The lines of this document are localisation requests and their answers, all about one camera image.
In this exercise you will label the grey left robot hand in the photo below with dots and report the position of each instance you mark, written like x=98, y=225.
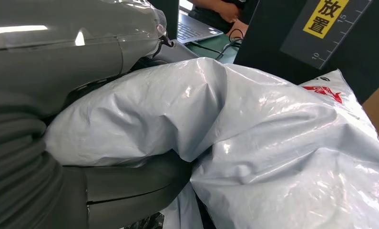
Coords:
x=66, y=57

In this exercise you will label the white plastic mailer package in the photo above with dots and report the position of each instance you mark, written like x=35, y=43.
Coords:
x=255, y=142

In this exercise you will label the black inbound scanner machine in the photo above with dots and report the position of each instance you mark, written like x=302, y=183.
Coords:
x=271, y=38

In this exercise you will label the black laptop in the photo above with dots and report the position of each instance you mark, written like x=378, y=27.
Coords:
x=195, y=30

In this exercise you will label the person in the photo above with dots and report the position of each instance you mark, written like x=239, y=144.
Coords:
x=221, y=9

